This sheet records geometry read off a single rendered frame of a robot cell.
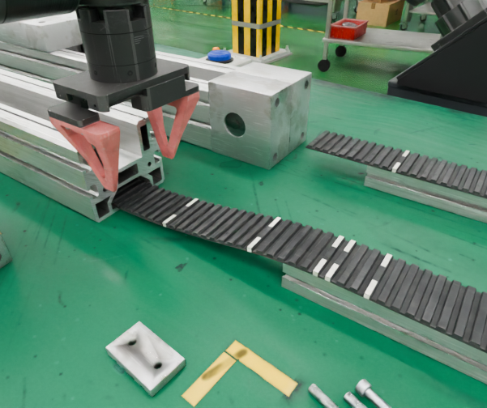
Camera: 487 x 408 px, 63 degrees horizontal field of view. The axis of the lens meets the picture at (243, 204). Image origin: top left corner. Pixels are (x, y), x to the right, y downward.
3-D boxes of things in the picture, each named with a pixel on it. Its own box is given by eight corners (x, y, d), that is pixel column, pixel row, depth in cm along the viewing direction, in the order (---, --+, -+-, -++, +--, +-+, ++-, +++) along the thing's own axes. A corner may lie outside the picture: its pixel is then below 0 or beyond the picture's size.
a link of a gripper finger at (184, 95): (110, 167, 41) (91, 75, 36) (160, 142, 46) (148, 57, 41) (158, 187, 38) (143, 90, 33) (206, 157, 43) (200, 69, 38)
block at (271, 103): (313, 133, 58) (320, 67, 52) (268, 170, 50) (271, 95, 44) (261, 120, 62) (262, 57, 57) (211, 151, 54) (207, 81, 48)
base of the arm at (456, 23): (511, 3, 72) (448, 44, 81) (488, -37, 71) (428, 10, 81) (498, 10, 66) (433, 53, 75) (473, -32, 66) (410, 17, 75)
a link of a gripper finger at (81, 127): (67, 189, 38) (38, 91, 33) (126, 159, 43) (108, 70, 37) (116, 213, 35) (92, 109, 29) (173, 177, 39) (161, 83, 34)
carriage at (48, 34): (106, 54, 73) (98, 14, 69) (52, 70, 65) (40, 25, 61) (53, 43, 80) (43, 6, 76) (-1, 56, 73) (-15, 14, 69)
